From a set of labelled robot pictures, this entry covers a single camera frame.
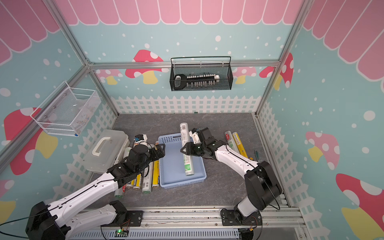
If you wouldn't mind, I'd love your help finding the black wire wall basket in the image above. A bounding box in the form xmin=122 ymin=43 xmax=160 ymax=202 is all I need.
xmin=170 ymin=56 xmax=234 ymax=92

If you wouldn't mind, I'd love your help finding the translucent plastic storage box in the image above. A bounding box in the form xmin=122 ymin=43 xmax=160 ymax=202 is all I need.
xmin=82 ymin=130 xmax=130 ymax=174

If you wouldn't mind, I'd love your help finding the green circuit board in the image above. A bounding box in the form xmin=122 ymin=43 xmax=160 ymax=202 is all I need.
xmin=114 ymin=229 xmax=129 ymax=238

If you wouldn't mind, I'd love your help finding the grey cable duct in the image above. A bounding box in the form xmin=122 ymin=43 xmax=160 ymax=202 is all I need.
xmin=72 ymin=229 xmax=240 ymax=240

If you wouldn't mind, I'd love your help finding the white wire wall basket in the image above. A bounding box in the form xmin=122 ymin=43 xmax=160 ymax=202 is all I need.
xmin=30 ymin=82 xmax=102 ymax=137

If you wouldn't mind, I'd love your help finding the black socket bit holder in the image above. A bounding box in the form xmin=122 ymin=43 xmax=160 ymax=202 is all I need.
xmin=172 ymin=74 xmax=220 ymax=90

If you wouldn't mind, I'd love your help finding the white red-label wrap roll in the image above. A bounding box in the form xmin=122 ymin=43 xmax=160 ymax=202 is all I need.
xmin=225 ymin=131 xmax=240 ymax=154

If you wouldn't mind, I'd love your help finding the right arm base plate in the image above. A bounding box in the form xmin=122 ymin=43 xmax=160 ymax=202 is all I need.
xmin=220 ymin=209 xmax=263 ymax=227

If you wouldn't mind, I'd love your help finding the yellow wrap roll by basket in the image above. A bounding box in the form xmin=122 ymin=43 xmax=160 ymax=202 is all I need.
xmin=152 ymin=160 xmax=160 ymax=188

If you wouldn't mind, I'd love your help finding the white green-label wrap roll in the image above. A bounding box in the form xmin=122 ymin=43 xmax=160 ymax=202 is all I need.
xmin=180 ymin=123 xmax=195 ymax=176

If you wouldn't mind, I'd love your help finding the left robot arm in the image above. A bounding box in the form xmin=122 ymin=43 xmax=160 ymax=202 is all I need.
xmin=26 ymin=144 xmax=165 ymax=240

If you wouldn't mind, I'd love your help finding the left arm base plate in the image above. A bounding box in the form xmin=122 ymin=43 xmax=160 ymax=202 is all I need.
xmin=102 ymin=211 xmax=144 ymax=228

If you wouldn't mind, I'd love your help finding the blue plastic basket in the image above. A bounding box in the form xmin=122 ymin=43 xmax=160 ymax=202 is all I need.
xmin=158 ymin=133 xmax=207 ymax=189

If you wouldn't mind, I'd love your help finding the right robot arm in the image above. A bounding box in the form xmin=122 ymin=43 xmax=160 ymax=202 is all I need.
xmin=181 ymin=128 xmax=283 ymax=224

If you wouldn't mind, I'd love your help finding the green handled tool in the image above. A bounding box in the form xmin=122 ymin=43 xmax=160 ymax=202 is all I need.
xmin=255 ymin=150 xmax=260 ymax=162

